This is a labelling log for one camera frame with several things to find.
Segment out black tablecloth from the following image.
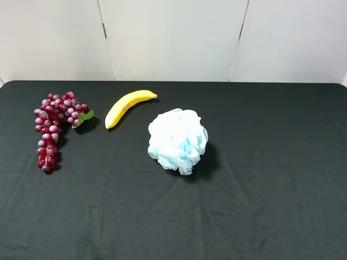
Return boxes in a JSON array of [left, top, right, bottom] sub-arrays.
[[1, 81, 346, 259]]

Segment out white and blue bath pouf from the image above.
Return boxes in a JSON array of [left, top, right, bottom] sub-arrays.
[[147, 108, 208, 176]]

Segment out red plastic grape bunch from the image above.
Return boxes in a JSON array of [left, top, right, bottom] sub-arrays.
[[34, 92, 94, 174]]

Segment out yellow banana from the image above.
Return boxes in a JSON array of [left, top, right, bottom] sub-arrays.
[[105, 90, 157, 129]]

